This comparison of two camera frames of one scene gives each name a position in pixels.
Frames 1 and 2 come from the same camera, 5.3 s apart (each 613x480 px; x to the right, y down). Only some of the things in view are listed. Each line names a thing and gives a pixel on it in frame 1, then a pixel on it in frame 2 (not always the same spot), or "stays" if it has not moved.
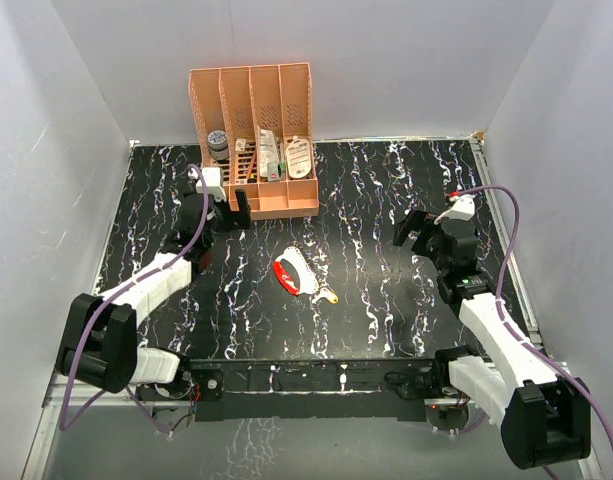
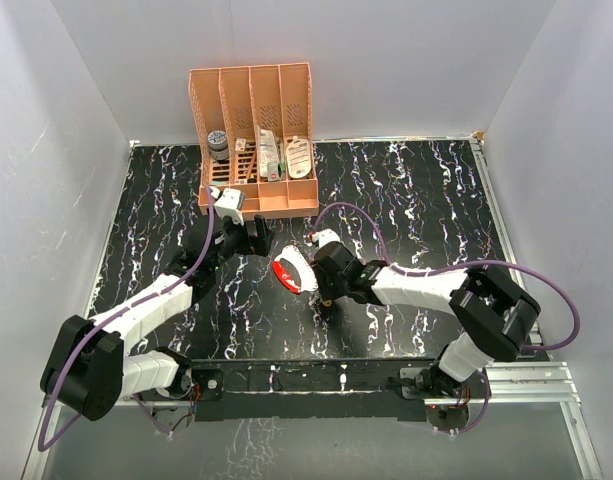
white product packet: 269,167 stays
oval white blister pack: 298,158 stays
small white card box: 240,144 stays
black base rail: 307,390 stays
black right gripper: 414,222 → 329,295
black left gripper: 235,220 → 263,236
